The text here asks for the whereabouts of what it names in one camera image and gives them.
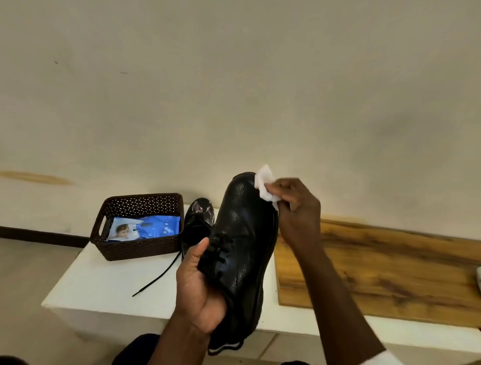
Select person's left hand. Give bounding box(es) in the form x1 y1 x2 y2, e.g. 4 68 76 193
175 237 228 335

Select person's right hand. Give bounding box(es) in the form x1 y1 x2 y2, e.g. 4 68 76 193
265 178 322 253

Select white wet wipe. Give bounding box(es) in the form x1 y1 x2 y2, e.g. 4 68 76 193
254 164 281 211

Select black leather lace-up shoe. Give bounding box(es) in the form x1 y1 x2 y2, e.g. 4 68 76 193
132 198 216 298
197 172 280 356

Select person's right forearm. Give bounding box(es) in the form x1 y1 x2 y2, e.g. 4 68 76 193
292 241 388 365

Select person's left forearm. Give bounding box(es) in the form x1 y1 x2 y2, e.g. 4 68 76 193
148 311 212 365

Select blue wet wipes packet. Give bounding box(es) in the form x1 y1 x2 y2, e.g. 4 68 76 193
107 215 181 242

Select brown woven plastic basket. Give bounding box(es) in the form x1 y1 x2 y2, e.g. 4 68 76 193
89 193 185 262

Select white low table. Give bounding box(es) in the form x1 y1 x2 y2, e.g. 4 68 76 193
41 204 481 354

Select person's dark trousers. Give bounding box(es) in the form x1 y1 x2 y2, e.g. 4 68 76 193
111 333 163 365

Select wooden board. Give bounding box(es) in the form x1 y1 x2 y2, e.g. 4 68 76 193
274 217 481 328

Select dark baseboard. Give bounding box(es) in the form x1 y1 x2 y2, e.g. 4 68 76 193
0 226 91 249

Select white sleeve cuff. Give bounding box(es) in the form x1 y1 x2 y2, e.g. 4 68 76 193
359 349 405 365

